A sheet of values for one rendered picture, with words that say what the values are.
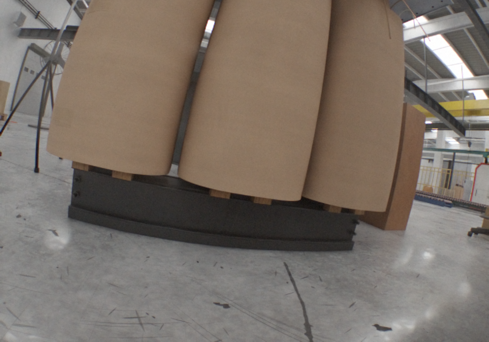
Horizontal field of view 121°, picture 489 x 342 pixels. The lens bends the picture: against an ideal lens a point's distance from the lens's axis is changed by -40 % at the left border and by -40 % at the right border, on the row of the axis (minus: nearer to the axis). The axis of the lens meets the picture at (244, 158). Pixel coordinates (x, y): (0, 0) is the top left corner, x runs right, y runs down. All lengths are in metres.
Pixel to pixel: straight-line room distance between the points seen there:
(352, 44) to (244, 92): 0.49
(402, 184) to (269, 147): 1.32
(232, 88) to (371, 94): 0.50
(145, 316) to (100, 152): 0.39
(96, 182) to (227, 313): 0.54
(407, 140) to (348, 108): 1.03
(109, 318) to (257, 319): 0.28
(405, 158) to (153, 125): 1.60
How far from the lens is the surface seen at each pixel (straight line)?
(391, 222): 1.78
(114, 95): 0.61
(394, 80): 0.99
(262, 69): 0.64
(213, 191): 0.70
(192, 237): 0.75
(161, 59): 0.63
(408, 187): 1.86
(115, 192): 0.76
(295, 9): 0.78
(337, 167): 0.79
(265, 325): 0.49
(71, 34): 15.46
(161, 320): 0.45
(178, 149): 3.03
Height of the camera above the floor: 0.31
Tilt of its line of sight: 1 degrees down
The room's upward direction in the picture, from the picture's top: 12 degrees clockwise
